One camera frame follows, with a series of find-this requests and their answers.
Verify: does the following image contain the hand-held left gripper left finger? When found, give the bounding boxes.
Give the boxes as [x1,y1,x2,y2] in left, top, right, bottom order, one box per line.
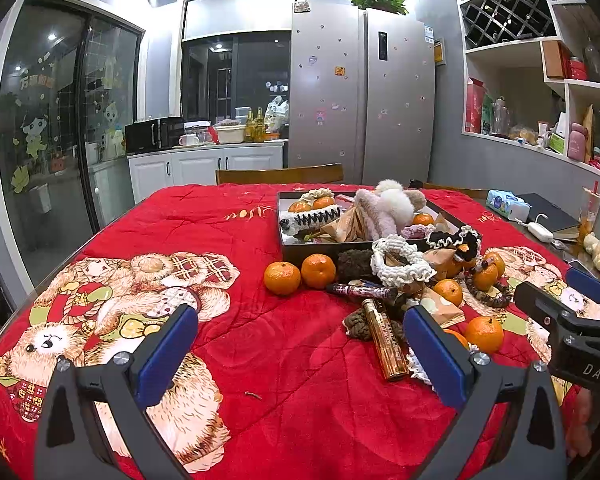
[34,304,199,480]

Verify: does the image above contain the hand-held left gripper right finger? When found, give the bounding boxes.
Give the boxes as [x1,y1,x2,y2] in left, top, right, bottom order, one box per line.
[404,305,567,480]

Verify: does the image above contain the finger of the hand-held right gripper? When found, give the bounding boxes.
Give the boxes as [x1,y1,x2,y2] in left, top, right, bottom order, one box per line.
[514,280,600,345]
[566,266,600,322]

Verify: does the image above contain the white pompom hair tie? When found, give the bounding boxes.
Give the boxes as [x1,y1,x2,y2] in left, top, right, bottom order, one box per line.
[380,190,416,226]

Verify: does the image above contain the pink fluffy hair claw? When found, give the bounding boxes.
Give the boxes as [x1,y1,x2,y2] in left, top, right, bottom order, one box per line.
[355,189,398,241]

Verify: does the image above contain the beige pompom hair tie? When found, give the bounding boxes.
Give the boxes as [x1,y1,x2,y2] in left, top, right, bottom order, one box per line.
[375,178,427,211]

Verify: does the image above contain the dark shallow cardboard box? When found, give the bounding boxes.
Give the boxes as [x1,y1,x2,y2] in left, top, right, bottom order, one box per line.
[276,190,481,268]

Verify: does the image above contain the white fluffy hair claw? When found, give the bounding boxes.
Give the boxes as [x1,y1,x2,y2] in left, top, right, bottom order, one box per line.
[279,205,342,236]

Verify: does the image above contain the person's right hand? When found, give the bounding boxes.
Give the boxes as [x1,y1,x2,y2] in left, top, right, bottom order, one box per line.
[565,387,598,459]

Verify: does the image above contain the white lace scrunchie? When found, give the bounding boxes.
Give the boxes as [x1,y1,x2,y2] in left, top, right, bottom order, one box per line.
[407,350,438,386]

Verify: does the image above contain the beige polka dot packet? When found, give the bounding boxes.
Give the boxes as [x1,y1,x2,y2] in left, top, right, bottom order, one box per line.
[420,296,466,330]

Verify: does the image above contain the gold tube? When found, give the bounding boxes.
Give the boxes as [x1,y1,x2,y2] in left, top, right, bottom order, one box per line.
[361,298,410,382]

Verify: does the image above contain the drink cup with red straw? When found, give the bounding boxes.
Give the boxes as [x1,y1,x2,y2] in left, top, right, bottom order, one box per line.
[579,180,600,241]

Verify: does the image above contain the black notebook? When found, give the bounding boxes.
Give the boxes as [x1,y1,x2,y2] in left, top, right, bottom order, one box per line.
[515,192,581,233]

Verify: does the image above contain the brown braided scrunchie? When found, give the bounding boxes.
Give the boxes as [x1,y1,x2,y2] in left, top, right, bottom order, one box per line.
[343,307,406,345]

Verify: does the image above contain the blue wet wipes pack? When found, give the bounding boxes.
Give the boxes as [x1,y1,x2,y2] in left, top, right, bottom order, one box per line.
[486,190,532,222]

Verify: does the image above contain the dark shiny wrapper stick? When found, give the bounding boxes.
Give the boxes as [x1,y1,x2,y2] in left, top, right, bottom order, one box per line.
[326,281,400,301]

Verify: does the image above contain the black cream ruffled scrunchie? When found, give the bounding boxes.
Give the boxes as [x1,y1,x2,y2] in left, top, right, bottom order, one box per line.
[426,226,482,261]

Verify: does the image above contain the white ruffled scrunchie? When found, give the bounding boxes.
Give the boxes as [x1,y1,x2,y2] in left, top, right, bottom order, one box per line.
[370,235,437,288]

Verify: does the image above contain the red bear printed blanket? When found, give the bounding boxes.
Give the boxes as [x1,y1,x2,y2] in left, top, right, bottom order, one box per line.
[0,182,600,480]

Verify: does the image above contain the dark brown fuzzy scrunchie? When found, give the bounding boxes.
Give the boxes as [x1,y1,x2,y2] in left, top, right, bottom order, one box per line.
[336,249,376,278]

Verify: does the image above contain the wooden chair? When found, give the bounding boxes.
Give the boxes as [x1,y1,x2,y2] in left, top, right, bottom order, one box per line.
[215,163,344,186]
[422,181,490,200]

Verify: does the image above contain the pink canister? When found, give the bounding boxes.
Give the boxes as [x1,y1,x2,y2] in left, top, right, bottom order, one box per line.
[566,122,588,161]

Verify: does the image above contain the glass jug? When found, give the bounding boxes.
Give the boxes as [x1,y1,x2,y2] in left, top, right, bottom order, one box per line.
[491,97,512,137]

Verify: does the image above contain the white kitchen cabinet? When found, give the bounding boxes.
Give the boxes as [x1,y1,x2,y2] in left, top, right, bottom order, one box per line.
[127,140,286,204]

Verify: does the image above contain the tall red box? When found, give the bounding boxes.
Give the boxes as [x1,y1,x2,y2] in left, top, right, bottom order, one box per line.
[465,77,486,134]

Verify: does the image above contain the black microwave oven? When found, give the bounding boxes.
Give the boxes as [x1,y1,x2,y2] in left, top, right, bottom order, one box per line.
[124,116,185,155]

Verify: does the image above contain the orange brown box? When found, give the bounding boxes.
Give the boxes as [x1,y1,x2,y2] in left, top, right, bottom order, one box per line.
[541,40,571,80]

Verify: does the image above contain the glass door with cartoon stickers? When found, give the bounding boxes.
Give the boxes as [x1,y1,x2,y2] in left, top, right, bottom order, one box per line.
[0,0,146,281]

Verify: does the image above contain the silver two-door refrigerator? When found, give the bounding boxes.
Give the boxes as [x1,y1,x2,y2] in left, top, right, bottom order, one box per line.
[287,2,437,187]

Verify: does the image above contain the plastic bag on counter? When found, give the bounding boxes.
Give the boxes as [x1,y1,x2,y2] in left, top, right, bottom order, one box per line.
[264,95,290,134]

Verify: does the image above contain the racked wine bottles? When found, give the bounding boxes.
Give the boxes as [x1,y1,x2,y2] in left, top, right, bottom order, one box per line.
[465,0,556,46]

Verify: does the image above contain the dark kitchen window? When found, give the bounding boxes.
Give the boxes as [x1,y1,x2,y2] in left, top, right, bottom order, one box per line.
[180,30,292,128]

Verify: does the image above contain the white roller blind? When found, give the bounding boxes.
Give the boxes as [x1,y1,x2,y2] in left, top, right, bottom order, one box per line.
[182,0,299,41]

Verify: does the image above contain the wooden bead bracelet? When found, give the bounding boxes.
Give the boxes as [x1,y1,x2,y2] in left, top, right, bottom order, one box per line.
[460,270,513,311]

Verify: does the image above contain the white charger with cable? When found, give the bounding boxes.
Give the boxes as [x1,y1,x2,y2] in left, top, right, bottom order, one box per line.
[522,214,556,242]

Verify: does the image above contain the white wall shelf unit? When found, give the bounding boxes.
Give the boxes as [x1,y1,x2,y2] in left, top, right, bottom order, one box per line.
[450,0,600,181]

